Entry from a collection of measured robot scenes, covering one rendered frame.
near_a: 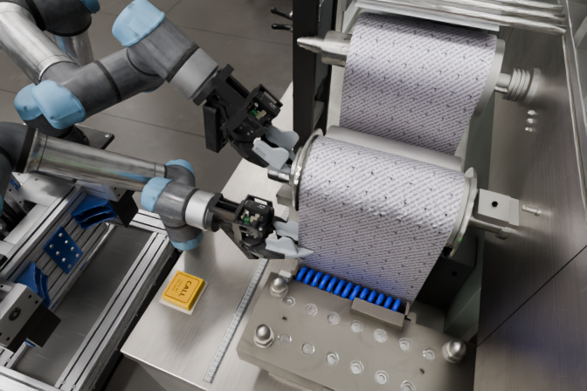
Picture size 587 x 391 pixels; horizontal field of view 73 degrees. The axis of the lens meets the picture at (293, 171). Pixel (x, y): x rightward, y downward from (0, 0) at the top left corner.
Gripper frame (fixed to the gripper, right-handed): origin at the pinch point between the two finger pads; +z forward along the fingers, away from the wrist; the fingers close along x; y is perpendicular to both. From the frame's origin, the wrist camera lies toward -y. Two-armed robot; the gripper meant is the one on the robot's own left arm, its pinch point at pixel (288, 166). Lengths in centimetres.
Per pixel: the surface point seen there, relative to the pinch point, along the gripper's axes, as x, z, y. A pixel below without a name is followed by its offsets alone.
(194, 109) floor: 129, -14, -172
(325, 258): -7.3, 17.4, -4.9
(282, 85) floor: 175, 22, -142
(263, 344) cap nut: -24.9, 15.5, -11.2
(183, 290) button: -17.3, 5.1, -35.8
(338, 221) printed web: -7.3, 9.8, 6.4
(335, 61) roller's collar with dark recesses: 21.0, -4.6, 8.5
